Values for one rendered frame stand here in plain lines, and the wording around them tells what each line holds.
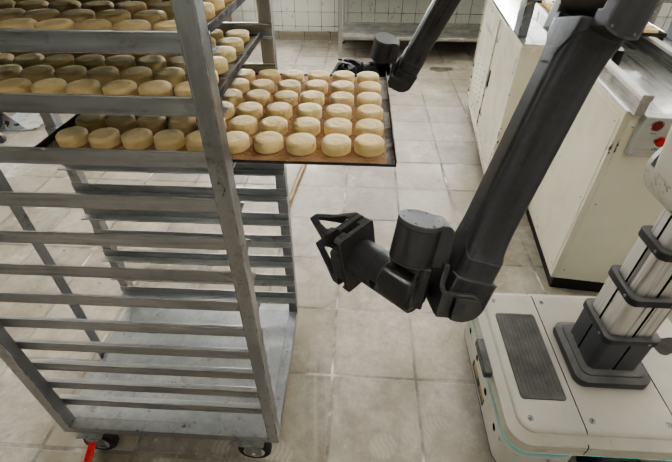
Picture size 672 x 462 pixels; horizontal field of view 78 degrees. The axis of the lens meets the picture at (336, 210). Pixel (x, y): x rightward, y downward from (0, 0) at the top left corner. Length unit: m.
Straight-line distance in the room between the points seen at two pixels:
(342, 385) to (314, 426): 0.17
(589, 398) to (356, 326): 0.81
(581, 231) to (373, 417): 1.05
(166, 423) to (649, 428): 1.34
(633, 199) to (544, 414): 0.85
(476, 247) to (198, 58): 0.42
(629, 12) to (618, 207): 1.36
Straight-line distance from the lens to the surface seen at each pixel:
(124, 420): 1.51
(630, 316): 1.33
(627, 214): 1.86
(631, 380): 1.52
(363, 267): 0.57
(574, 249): 1.92
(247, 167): 1.19
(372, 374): 1.62
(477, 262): 0.54
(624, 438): 1.46
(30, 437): 1.81
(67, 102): 0.74
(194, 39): 0.59
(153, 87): 0.72
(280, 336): 1.54
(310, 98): 0.86
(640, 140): 1.65
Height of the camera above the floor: 1.39
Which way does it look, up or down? 38 degrees down
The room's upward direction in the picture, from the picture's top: straight up
